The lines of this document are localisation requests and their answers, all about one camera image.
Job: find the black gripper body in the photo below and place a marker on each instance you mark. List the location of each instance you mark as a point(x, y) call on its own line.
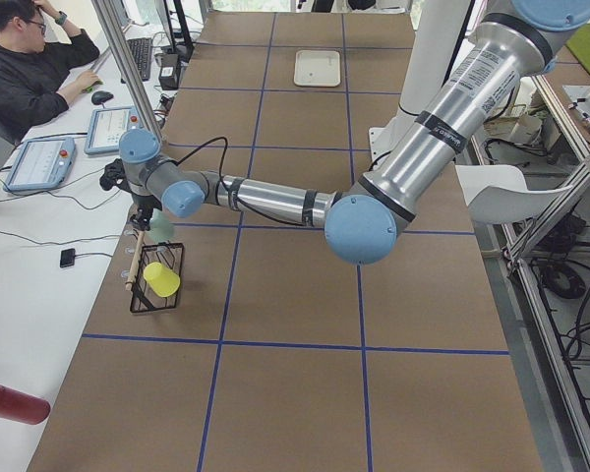
point(142, 202)

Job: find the green cup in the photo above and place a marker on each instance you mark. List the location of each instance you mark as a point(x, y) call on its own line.
point(161, 230)

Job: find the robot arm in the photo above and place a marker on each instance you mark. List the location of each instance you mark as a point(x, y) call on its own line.
point(515, 39)

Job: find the yellow cup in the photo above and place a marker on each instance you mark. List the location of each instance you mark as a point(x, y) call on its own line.
point(162, 280)

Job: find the cream rabbit tray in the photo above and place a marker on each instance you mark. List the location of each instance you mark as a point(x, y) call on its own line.
point(317, 69)

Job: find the far teach pendant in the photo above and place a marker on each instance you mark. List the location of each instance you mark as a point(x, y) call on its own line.
point(107, 126)

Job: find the teach pendant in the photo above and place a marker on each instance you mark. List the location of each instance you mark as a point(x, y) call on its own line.
point(41, 165)
point(107, 126)

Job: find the small black puck device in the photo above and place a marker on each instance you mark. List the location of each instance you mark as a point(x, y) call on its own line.
point(67, 258)

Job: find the near teach pendant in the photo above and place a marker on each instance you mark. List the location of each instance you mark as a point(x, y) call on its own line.
point(41, 165)

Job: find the black computer mouse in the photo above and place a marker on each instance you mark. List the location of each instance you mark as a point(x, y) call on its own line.
point(100, 97)

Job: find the black power box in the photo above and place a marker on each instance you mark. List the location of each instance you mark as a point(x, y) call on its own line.
point(169, 72)

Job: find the black keyboard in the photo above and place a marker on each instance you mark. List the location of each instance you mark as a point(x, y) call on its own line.
point(141, 50)

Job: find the seated person in black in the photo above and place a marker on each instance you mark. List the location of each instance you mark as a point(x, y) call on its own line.
point(39, 47)

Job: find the red bottle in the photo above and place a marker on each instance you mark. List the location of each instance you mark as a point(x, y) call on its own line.
point(22, 407)

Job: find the black wire cup rack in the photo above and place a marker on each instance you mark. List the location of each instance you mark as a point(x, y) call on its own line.
point(143, 299)

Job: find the aluminium frame post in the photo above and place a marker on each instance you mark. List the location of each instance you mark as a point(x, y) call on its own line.
point(126, 64)

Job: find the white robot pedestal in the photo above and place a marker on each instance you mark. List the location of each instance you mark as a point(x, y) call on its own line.
point(441, 29)

